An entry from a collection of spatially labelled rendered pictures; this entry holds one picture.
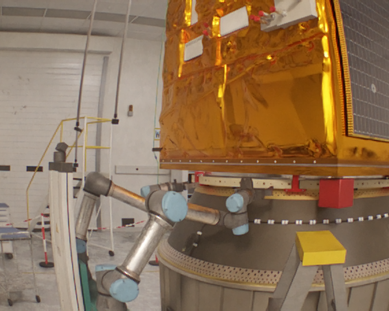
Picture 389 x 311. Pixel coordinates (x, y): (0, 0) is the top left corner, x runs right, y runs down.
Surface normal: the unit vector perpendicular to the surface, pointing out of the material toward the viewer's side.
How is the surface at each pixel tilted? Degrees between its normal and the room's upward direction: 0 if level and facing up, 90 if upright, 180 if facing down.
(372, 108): 90
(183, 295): 90
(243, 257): 62
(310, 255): 90
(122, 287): 96
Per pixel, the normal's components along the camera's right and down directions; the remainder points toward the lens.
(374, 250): 0.19, -0.47
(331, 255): -0.17, -0.01
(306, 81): -0.84, -0.08
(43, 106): 0.52, 0.00
